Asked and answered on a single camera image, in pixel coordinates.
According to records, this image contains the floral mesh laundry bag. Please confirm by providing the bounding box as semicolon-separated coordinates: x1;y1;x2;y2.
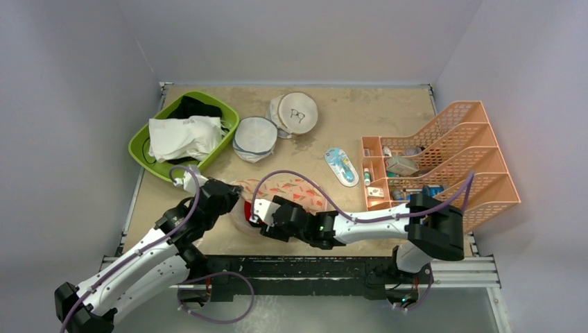
230;177;331;235

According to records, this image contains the red bra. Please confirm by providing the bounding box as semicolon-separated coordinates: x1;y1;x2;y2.
243;200;261;228

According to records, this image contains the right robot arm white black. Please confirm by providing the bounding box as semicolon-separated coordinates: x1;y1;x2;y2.
250;194;465;282

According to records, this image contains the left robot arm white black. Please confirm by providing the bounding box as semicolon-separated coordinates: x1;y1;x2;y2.
54;178;243;332

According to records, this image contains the white round mesh laundry bag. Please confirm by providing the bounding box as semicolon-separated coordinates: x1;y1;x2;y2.
232;117;277;163

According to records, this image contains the beige glasses print laundry bag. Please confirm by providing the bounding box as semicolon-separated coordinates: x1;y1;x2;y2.
265;92;318;139

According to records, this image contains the blue toothbrush blister pack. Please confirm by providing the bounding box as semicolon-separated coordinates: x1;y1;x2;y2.
324;147;359;187

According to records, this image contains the small white box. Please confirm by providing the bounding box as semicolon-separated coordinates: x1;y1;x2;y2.
366;187;385;198

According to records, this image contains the white glue stick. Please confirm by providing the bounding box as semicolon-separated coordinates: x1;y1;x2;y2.
363;168;372;187

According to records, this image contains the white cloth in bin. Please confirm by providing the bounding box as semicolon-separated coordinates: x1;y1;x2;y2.
147;116;228;162

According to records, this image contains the grey box in organizer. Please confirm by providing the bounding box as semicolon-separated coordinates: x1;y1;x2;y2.
384;155;419;177

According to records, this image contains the blue can in organizer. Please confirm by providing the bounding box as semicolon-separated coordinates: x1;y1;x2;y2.
391;183;449;201

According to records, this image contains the black garment in bin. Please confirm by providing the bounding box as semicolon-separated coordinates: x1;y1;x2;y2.
167;96;223;119

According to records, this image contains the orange plastic file organizer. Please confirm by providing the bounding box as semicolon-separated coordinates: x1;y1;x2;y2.
361;101;521;232

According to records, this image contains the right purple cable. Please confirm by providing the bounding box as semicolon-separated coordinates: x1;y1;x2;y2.
250;170;476;224

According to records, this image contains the purple cable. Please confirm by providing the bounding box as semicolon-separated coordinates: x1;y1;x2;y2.
60;165;202;333
250;170;476;224

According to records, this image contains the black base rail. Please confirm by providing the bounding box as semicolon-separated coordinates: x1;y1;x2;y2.
162;253;438;305

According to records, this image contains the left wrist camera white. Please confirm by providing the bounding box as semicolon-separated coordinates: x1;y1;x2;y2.
170;164;208;195

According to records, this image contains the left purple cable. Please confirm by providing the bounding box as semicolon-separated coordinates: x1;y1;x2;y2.
60;165;202;333

